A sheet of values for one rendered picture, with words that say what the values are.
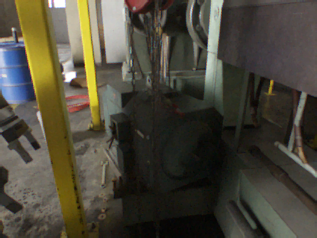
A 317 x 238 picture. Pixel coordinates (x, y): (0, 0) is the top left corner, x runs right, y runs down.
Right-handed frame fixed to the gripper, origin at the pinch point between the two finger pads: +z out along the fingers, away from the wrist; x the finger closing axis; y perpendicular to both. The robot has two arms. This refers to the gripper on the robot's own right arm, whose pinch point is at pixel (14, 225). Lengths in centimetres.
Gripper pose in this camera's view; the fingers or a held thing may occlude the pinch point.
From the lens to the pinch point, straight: 78.5
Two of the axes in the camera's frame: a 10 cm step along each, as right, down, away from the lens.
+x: 4.7, 4.6, -7.5
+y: -8.3, 5.2, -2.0
